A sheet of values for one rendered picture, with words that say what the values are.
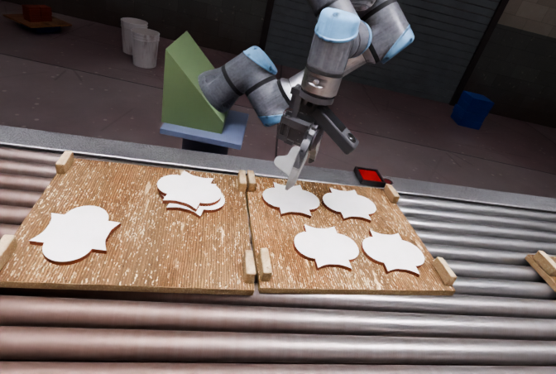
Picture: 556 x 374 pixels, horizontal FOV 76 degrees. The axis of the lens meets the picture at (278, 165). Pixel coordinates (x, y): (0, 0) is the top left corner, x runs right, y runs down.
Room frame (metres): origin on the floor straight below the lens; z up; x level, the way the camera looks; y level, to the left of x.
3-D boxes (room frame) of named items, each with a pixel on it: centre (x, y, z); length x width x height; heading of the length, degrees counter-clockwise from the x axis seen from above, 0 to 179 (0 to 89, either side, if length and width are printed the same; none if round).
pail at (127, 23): (4.23, 2.07, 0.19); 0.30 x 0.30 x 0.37
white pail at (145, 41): (3.91, 1.78, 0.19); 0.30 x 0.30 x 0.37
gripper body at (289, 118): (0.70, -0.03, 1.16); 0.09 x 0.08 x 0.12; 73
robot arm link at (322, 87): (0.70, -0.04, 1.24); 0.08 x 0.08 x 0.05
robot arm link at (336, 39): (0.70, -0.04, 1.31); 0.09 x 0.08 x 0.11; 158
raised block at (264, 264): (0.47, -0.02, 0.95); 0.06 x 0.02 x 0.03; 17
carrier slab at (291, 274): (0.65, -0.17, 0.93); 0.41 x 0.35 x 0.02; 107
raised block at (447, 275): (0.58, -0.40, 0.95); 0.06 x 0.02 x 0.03; 17
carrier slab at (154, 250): (0.54, 0.23, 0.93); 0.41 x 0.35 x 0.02; 105
